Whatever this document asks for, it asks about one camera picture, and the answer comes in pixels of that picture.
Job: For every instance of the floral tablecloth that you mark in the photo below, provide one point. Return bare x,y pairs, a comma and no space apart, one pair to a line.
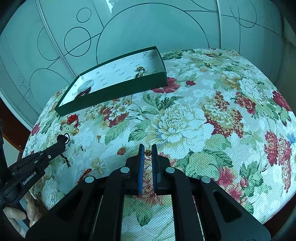
219,116

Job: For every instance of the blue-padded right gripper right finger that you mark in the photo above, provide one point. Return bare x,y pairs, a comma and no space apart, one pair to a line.
159,165

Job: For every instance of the person left hand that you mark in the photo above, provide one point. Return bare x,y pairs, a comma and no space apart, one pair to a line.
32,213

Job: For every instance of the glass sliding wardrobe doors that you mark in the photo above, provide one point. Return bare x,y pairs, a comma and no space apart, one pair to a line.
46,44

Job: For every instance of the black knotted cord pendant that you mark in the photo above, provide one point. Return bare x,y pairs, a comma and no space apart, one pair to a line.
65,139

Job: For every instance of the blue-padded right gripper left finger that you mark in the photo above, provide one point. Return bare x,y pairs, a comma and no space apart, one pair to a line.
133,184

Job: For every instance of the red tassel cord charm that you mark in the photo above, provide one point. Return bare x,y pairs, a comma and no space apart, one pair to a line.
86,172

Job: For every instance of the white jade bangle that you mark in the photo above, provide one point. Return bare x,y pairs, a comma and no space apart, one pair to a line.
85,86

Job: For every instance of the gold bead chain jewelry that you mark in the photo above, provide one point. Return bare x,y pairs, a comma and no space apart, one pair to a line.
140,71

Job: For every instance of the dark green jewelry box tray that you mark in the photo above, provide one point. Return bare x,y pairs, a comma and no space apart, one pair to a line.
115,78

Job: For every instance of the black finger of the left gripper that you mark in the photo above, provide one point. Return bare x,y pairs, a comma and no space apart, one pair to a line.
42,158

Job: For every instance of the red knot gold charm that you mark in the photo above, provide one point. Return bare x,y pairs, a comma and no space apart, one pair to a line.
73,119

